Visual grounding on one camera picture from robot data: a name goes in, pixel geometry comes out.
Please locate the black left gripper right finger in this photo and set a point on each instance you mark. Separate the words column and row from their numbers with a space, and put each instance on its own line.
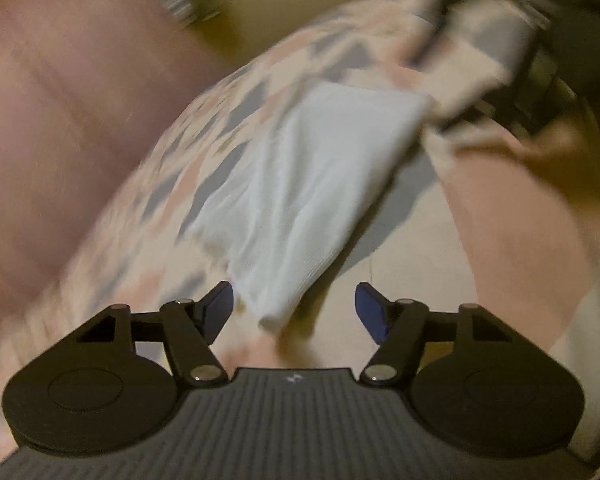
column 402, row 328

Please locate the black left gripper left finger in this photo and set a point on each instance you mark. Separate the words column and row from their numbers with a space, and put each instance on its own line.
column 186, row 329

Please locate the white tank top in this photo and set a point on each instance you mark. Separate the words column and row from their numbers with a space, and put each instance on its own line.
column 283, row 217

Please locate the pink grey checkered quilt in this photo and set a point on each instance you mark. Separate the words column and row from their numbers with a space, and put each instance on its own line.
column 473, row 216

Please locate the pink patterned curtain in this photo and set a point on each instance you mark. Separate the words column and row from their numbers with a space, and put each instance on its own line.
column 86, row 89

